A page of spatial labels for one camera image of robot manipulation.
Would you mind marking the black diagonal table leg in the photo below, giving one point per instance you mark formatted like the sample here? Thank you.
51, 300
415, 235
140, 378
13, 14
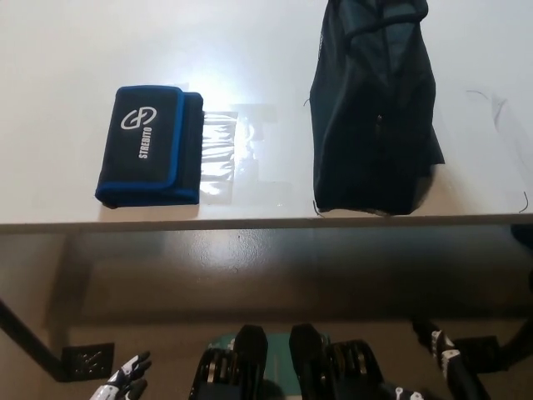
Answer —
29, 337

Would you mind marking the black blue Strebito notebook case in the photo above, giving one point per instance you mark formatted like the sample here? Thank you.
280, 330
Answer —
141, 150

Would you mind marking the black teal fabric lunch bag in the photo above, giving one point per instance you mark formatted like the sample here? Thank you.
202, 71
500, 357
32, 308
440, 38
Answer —
370, 125

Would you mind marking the black cross-shaped floor marker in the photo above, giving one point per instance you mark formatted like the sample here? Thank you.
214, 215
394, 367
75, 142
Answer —
87, 360

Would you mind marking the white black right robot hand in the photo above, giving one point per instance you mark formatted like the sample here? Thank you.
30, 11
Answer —
447, 358

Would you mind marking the clear tape patch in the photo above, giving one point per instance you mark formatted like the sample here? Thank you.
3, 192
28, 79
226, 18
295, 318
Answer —
220, 154

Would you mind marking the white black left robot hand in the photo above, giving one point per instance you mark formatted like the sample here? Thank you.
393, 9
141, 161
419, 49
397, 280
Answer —
125, 377

